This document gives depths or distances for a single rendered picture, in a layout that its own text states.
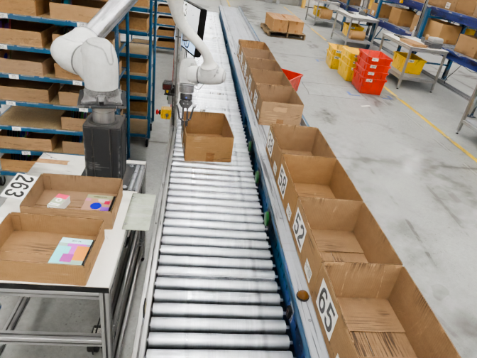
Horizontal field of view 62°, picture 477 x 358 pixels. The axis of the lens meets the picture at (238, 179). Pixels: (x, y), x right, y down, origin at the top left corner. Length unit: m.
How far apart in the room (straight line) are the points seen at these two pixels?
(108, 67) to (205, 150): 0.79
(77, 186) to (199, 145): 0.73
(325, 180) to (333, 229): 0.40
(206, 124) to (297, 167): 0.93
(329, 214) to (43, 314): 1.68
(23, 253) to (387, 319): 1.38
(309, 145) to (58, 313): 1.75
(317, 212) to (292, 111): 1.16
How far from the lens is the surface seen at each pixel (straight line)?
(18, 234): 1.91
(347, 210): 1.77
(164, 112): 2.84
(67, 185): 2.12
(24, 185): 2.03
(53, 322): 2.54
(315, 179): 2.11
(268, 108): 2.71
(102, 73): 1.95
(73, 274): 1.60
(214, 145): 2.40
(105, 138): 2.06
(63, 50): 2.11
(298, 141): 2.43
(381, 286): 1.53
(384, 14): 12.01
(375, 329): 1.46
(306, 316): 1.40
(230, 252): 1.78
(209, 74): 2.43
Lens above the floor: 1.91
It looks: 30 degrees down
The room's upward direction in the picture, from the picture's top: 9 degrees clockwise
